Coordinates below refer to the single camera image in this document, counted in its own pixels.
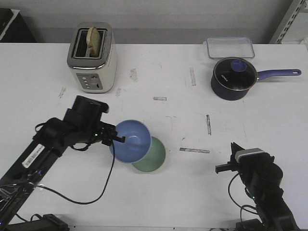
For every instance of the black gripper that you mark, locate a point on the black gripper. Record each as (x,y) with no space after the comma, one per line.
(255,165)
(84,118)

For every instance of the blue bowl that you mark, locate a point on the blue bowl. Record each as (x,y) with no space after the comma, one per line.
(137,144)

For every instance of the green bowl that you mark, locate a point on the green bowl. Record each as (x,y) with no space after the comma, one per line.
(154,158)

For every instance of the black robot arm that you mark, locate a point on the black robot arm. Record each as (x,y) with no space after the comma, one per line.
(23,176)
(261,178)

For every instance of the dark blue saucepan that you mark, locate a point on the dark blue saucepan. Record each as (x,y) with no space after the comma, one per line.
(233,95)

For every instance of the cream and chrome toaster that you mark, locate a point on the cream and chrome toaster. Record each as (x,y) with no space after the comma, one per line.
(93,74)

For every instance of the glass pot lid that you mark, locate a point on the glass pot lid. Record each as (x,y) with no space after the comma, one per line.
(235,73)

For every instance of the slice of toast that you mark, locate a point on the slice of toast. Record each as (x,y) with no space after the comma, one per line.
(93,40)

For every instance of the clear plastic food container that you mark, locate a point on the clear plastic food container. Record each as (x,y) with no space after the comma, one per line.
(223,47)

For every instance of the black box in corner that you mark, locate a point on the black box in corner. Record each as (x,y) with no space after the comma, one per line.
(13,28)

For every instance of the white metal shelf upright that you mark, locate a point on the white metal shelf upright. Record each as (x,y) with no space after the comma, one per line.
(293,28)

